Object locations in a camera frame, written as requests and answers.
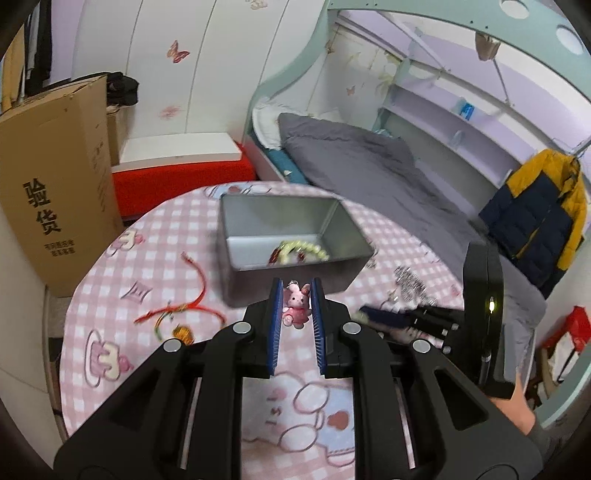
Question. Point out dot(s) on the clothes hanger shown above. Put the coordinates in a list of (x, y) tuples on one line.
[(577, 147)]

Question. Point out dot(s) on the person's right forearm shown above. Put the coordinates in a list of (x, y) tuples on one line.
[(521, 406)]

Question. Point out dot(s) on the orange charm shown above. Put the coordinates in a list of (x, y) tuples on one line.
[(182, 334)]

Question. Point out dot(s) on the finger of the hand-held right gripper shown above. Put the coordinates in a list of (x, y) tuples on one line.
[(388, 317)]

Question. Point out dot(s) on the brown hanging cloth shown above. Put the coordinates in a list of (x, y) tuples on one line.
[(485, 46)]

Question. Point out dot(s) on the small butterfly sticker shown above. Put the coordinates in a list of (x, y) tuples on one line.
[(351, 89)]

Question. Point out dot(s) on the yellow and navy jacket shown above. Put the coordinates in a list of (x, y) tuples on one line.
[(531, 221)]

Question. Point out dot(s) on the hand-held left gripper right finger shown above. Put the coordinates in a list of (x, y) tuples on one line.
[(316, 323)]

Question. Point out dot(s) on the small cardboard box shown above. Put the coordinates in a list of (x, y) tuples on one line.
[(117, 136)]

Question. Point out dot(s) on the grey metal tin box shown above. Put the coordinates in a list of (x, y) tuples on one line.
[(244, 281)]

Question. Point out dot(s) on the white board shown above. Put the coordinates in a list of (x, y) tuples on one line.
[(184, 150)]

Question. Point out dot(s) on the grey blanket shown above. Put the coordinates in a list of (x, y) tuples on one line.
[(369, 170)]

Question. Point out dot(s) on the pink butterfly sticker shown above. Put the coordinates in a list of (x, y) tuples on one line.
[(178, 51)]

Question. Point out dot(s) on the pale pink sticker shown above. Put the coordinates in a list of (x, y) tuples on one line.
[(170, 111)]

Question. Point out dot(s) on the beige butterfly sticker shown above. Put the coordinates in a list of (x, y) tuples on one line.
[(258, 3)]

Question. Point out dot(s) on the teal bed sheet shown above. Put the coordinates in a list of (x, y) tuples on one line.
[(284, 164)]

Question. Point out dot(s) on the large cardboard box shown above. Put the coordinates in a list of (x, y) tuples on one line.
[(55, 184)]

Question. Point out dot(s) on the white pillow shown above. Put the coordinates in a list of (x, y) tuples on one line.
[(265, 124)]

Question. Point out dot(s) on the pink bunny charm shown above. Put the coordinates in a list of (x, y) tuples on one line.
[(298, 302)]

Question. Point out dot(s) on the blue box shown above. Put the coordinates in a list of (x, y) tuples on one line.
[(466, 110)]

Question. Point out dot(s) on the black bag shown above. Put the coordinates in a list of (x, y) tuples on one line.
[(122, 90)]

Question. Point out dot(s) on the white wardrobe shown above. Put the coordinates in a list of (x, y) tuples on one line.
[(138, 69)]

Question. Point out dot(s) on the red bench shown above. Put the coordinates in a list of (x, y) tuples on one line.
[(184, 184)]

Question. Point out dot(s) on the mint bunk bed frame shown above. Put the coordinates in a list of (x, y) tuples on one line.
[(295, 50)]

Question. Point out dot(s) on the red bag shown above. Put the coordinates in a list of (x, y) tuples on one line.
[(577, 323)]

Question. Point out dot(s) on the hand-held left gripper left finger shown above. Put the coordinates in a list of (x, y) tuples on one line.
[(277, 323)]

